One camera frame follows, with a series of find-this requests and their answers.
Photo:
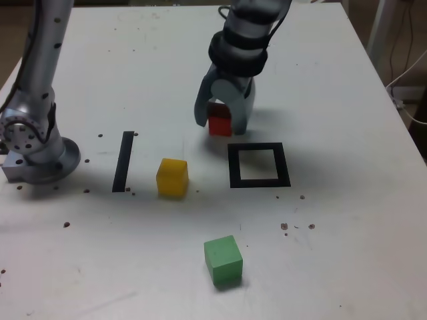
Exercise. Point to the yellow cube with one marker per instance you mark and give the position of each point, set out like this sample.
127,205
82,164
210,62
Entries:
171,180

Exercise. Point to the black tape strip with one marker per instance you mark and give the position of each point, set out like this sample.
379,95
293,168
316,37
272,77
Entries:
122,160

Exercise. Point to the green cube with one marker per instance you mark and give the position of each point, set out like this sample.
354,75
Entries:
221,260

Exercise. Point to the white metal post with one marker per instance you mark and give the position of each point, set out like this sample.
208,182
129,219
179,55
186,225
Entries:
378,30

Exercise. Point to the red cube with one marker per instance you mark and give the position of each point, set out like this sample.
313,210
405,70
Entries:
220,126

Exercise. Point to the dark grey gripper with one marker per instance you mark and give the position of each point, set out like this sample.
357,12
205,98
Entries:
238,81

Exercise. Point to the black tape square outline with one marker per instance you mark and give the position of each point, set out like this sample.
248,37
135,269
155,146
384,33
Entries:
233,166

